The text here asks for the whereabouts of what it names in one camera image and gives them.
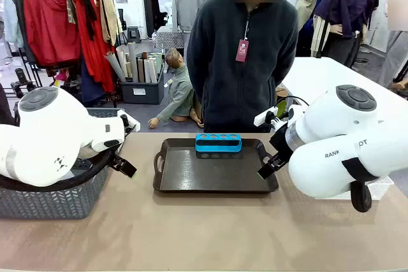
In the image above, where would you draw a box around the dark brown serving tray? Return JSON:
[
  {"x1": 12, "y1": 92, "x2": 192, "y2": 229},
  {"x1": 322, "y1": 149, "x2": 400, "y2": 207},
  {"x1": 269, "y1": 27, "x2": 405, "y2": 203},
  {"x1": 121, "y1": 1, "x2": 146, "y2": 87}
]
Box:
[{"x1": 152, "y1": 138, "x2": 280, "y2": 194}]

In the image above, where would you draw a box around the red hanging jacket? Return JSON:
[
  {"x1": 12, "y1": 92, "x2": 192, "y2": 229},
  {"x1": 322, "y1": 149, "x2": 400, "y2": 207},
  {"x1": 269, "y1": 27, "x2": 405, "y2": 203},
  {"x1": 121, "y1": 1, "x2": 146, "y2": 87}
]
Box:
[{"x1": 22, "y1": 0, "x2": 82, "y2": 68}]

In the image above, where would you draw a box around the beige hanging garment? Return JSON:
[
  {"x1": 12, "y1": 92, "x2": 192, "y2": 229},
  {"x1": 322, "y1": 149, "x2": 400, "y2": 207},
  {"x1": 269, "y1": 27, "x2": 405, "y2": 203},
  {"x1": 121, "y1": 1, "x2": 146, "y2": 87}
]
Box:
[{"x1": 98, "y1": 0, "x2": 124, "y2": 47}]

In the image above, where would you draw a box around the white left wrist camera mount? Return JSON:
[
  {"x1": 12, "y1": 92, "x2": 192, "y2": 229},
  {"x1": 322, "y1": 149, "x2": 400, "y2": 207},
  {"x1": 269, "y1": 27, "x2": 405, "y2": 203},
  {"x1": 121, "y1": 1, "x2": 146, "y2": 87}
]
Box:
[{"x1": 117, "y1": 109, "x2": 142, "y2": 132}]

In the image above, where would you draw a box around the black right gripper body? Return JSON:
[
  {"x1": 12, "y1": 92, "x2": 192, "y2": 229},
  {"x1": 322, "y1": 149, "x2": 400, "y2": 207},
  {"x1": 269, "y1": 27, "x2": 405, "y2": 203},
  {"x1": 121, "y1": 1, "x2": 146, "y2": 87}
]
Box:
[{"x1": 269, "y1": 122, "x2": 291, "y2": 160}]

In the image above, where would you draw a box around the white plastic basket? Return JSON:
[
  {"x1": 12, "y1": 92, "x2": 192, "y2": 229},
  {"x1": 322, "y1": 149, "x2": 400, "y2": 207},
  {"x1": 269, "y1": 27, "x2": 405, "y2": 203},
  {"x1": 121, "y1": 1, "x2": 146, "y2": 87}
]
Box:
[{"x1": 318, "y1": 175, "x2": 395, "y2": 201}]

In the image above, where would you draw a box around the red hanging dress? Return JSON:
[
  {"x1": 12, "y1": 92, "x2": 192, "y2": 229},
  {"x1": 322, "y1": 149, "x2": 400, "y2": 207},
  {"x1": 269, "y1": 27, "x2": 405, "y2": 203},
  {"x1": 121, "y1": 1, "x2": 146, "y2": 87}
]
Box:
[{"x1": 71, "y1": 0, "x2": 116, "y2": 93}]

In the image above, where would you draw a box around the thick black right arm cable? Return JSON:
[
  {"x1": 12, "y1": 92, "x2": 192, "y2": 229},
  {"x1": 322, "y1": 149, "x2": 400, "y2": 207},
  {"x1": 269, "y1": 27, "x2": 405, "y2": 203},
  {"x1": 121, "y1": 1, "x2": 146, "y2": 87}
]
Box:
[{"x1": 342, "y1": 157, "x2": 380, "y2": 213}]

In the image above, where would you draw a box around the patterned tablecloth table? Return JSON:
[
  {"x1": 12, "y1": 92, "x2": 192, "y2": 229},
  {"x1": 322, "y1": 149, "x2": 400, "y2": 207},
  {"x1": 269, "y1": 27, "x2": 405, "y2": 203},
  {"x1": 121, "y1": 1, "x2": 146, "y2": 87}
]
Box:
[{"x1": 154, "y1": 25, "x2": 186, "y2": 52}]

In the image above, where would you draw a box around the seated mannequin green shirt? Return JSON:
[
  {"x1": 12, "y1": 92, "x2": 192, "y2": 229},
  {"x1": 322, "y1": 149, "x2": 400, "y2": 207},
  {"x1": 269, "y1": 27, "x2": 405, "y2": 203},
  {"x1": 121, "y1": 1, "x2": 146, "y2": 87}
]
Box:
[{"x1": 148, "y1": 48, "x2": 205, "y2": 129}]

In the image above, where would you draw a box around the grey storage bin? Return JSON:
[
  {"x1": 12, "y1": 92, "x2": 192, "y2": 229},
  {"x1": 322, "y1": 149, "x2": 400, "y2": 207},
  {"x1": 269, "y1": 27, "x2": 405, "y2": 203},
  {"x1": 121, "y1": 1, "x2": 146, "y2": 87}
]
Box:
[{"x1": 119, "y1": 71, "x2": 165, "y2": 105}]

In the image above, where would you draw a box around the large grey plastic basket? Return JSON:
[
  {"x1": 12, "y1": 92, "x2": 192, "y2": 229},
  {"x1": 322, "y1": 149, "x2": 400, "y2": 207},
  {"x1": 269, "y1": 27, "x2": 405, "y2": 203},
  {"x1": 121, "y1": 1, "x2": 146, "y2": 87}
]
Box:
[{"x1": 0, "y1": 156, "x2": 111, "y2": 220}]

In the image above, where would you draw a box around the maroon hanging tag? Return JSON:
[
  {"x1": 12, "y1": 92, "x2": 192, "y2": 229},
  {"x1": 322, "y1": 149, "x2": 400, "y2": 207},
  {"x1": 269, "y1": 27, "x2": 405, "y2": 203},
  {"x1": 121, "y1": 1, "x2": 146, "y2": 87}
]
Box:
[{"x1": 235, "y1": 38, "x2": 250, "y2": 62}]

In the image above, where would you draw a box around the blue test tube rack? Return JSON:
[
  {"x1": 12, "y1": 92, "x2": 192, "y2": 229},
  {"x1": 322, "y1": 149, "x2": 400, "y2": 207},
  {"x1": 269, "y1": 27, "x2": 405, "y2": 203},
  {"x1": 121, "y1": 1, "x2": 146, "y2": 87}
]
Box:
[{"x1": 194, "y1": 132, "x2": 242, "y2": 153}]

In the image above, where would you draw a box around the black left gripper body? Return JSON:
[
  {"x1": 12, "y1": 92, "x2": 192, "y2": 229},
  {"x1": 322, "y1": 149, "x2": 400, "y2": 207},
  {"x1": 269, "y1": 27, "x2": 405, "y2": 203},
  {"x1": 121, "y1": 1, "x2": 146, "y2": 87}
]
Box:
[{"x1": 110, "y1": 114, "x2": 136, "y2": 160}]

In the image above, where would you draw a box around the green chair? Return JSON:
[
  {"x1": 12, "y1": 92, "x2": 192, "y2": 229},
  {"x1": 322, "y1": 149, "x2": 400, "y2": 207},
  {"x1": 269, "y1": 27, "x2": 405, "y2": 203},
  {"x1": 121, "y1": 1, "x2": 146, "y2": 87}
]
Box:
[{"x1": 275, "y1": 99, "x2": 288, "y2": 119}]

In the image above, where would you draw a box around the brown paper roll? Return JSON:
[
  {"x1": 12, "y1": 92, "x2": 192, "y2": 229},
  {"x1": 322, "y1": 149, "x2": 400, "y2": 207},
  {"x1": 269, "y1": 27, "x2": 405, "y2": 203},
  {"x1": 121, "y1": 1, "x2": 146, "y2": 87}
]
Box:
[{"x1": 136, "y1": 57, "x2": 146, "y2": 83}]

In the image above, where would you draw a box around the white table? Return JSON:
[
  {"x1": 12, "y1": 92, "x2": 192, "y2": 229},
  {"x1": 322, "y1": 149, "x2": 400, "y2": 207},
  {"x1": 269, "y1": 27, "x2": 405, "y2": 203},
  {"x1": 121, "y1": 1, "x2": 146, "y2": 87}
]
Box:
[{"x1": 280, "y1": 57, "x2": 408, "y2": 120}]

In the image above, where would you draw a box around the light blue hanging garment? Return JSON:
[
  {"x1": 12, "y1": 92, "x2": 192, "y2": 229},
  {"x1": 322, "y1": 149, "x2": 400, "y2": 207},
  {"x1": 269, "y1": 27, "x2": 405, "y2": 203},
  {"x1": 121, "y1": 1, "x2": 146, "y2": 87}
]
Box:
[{"x1": 2, "y1": 0, "x2": 25, "y2": 48}]

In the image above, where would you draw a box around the black hanging scarf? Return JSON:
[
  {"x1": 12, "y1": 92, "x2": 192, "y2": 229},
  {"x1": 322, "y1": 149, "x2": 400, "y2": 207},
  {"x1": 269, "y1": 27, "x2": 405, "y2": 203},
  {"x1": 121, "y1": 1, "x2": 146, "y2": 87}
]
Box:
[{"x1": 79, "y1": 0, "x2": 98, "y2": 42}]

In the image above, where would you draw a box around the tall grey paper roll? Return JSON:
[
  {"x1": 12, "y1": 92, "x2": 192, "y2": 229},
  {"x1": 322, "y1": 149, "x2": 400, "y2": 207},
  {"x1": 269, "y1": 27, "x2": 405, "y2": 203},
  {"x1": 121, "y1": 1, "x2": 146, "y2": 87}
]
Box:
[{"x1": 127, "y1": 41, "x2": 140, "y2": 83}]

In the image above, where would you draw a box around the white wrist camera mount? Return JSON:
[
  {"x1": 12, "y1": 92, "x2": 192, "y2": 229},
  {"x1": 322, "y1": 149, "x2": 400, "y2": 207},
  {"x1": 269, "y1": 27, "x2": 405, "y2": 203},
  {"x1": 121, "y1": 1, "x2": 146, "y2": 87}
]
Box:
[
  {"x1": 117, "y1": 109, "x2": 142, "y2": 132},
  {"x1": 254, "y1": 106, "x2": 289, "y2": 128}
]

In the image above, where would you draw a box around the white paper roll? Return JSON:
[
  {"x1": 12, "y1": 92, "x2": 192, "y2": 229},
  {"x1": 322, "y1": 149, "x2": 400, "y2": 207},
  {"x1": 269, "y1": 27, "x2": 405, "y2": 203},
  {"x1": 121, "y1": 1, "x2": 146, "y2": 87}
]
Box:
[{"x1": 116, "y1": 45, "x2": 131, "y2": 78}]

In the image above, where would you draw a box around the black camera on tripod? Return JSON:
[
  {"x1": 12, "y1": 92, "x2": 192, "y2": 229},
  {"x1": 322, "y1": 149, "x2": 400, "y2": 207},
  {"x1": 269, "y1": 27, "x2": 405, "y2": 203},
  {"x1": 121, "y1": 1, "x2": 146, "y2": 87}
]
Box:
[{"x1": 11, "y1": 68, "x2": 36, "y2": 98}]

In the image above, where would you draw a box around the person in dark fleece jacket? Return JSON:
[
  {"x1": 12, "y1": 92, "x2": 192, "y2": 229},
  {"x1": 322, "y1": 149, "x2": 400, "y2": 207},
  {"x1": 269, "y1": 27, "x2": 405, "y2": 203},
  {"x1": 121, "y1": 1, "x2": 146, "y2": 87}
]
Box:
[{"x1": 186, "y1": 0, "x2": 300, "y2": 133}]

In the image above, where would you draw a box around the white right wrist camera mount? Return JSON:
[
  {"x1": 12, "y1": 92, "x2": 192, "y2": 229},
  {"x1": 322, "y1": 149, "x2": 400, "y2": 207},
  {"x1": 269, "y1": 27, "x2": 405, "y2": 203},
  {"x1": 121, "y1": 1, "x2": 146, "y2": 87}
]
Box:
[{"x1": 254, "y1": 106, "x2": 289, "y2": 128}]

